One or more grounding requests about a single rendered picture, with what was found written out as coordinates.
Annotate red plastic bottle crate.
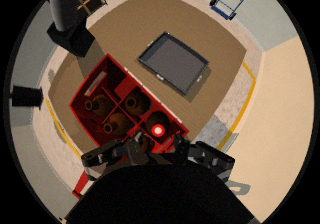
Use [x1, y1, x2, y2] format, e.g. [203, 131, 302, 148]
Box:
[69, 53, 189, 153]

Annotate brown glass bottle with red label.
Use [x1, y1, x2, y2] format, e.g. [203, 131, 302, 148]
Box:
[146, 111, 170, 137]

